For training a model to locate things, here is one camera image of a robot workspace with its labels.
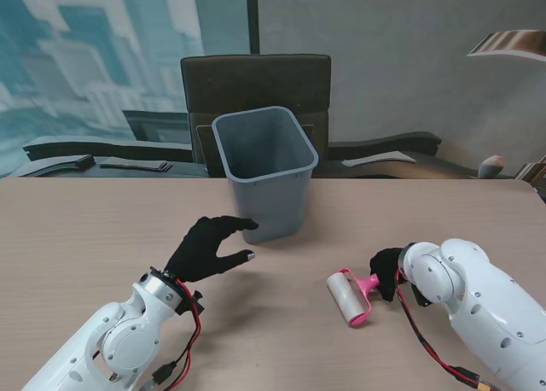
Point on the small wooden furniture piece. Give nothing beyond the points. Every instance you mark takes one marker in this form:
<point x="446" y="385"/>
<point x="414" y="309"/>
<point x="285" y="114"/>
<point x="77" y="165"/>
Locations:
<point x="533" y="171"/>

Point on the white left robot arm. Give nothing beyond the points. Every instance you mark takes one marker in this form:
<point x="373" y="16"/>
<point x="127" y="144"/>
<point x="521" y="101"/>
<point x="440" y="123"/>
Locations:
<point x="111" y="344"/>

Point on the light grey sheet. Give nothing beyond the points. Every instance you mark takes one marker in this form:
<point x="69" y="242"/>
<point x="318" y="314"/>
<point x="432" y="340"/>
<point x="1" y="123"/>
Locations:
<point x="377" y="159"/>

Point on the dark grey back table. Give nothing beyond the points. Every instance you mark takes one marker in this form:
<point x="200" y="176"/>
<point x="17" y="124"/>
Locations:
<point x="443" y="168"/>

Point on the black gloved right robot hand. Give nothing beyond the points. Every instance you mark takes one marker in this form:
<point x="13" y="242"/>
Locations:
<point x="386" y="267"/>

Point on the dark grey sheet stack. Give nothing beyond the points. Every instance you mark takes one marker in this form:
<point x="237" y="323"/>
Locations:
<point x="136" y="166"/>

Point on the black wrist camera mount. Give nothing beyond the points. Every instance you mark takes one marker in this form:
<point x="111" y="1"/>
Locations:
<point x="421" y="297"/>

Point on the curved wooden panel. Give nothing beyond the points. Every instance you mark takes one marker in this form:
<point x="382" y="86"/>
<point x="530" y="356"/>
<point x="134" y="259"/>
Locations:
<point x="512" y="43"/>

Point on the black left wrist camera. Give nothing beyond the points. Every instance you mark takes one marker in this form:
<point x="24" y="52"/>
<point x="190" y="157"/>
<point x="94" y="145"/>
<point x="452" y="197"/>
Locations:
<point x="192" y="303"/>

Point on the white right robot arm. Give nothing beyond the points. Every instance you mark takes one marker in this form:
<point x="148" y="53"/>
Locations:
<point x="478" y="305"/>

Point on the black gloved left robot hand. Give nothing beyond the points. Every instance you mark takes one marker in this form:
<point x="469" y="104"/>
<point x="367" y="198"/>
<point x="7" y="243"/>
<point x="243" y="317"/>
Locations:
<point x="196" y="254"/>

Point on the black vertical window frame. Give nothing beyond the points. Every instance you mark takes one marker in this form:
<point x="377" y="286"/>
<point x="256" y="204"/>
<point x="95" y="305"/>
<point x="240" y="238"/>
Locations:
<point x="253" y="15"/>

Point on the white lint roll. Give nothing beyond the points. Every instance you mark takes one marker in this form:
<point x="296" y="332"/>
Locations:
<point x="347" y="297"/>

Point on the dark brown office chair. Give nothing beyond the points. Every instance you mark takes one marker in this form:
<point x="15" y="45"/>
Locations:
<point x="256" y="83"/>

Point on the grey plastic waste bin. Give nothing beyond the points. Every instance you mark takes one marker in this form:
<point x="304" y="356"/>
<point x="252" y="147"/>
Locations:
<point x="268" y="173"/>

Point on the small black block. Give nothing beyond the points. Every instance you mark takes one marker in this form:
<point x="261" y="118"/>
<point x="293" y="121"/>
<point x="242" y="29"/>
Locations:
<point x="83" y="161"/>

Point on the grey rounded object brown top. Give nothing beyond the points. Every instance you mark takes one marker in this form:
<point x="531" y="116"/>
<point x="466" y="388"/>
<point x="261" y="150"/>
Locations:
<point x="490" y="167"/>

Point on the black curved board stack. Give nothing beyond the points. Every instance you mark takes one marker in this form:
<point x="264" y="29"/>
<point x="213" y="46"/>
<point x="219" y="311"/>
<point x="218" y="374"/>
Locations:
<point x="384" y="143"/>
<point x="106" y="147"/>

